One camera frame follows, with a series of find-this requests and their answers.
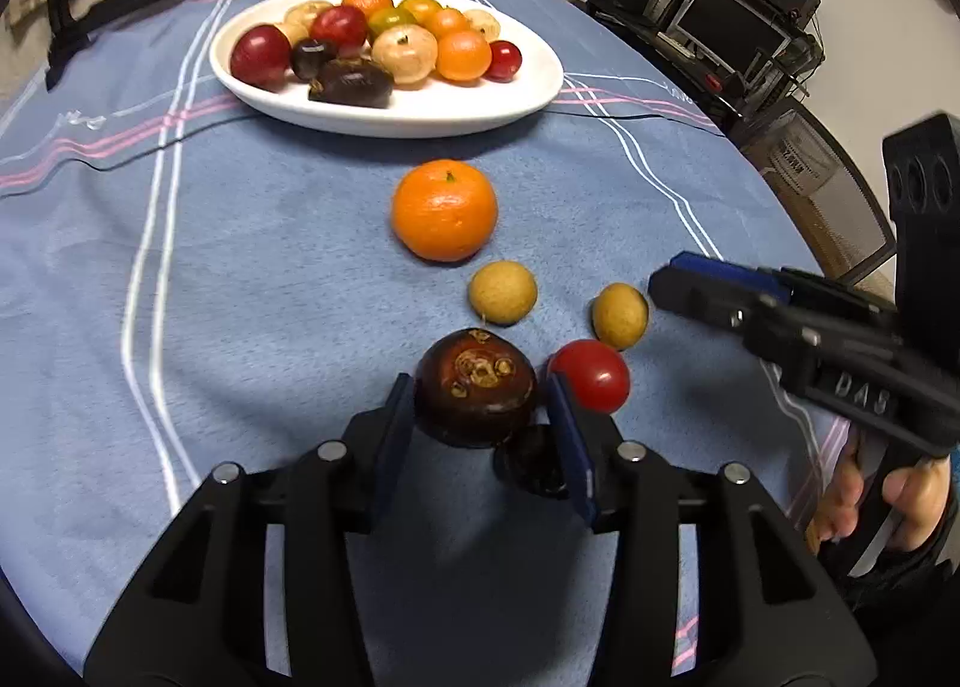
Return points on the computer monitor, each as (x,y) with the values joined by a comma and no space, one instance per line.
(731,27)

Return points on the yellow citrus fruit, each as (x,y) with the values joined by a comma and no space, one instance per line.
(390,21)

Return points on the white oval plate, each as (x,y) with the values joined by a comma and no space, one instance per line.
(450,109)

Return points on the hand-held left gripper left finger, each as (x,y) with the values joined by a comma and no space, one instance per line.
(397,424)

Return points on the dark brown wrinkled fruit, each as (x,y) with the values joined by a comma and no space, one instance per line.
(352,85)

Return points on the small red tomato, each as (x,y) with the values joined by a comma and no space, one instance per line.
(505,61)

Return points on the yellow passion fruit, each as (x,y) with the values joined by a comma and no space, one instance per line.
(405,55)

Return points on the small tan spotted fruit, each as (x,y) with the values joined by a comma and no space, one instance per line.
(484,25)

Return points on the blue striped tablecloth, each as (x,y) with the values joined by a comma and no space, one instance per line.
(225,282)

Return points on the small orange mandarin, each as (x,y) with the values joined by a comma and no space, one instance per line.
(448,22)

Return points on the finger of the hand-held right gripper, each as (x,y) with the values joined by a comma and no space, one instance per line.
(825,372)
(727,271)

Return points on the red round fruit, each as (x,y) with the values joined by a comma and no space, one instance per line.
(339,27)
(259,55)

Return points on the black computer desk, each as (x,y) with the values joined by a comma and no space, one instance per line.
(795,72)

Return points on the dark brown mangosteen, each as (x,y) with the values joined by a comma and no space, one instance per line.
(475,391)

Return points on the orange-green mandarin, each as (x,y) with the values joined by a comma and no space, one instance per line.
(420,8)

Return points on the large orange mandarin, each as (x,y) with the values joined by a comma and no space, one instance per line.
(444,209)

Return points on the longan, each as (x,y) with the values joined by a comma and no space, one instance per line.
(619,316)
(502,292)

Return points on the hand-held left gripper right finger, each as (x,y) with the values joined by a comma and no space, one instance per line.
(574,447)

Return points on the dark purple round fruit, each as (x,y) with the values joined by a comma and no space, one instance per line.
(311,57)

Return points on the person's right hand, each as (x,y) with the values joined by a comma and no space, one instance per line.
(919,503)

